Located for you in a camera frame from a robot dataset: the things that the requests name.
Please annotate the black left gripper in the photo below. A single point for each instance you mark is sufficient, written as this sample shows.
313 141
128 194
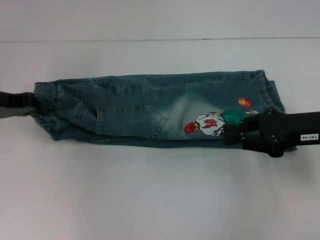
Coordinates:
11 103

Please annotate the blue denim shorts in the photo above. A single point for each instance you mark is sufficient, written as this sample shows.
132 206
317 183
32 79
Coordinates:
135 112

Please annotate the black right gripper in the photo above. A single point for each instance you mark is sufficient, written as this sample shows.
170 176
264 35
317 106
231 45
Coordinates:
287 132

